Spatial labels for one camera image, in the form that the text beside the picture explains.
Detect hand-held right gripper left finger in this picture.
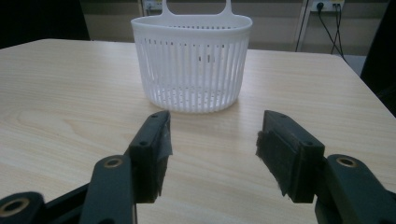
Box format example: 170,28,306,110
128,110,174,204

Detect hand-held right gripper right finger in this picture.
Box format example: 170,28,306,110
255,109,326,204

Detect black hanging cables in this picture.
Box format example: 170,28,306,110
317,2,349,63

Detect black curtain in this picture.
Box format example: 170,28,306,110
359,0,396,119
0,0,92,50

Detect white wall power outlet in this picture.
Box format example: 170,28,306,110
311,0,346,12
143,0,163,12

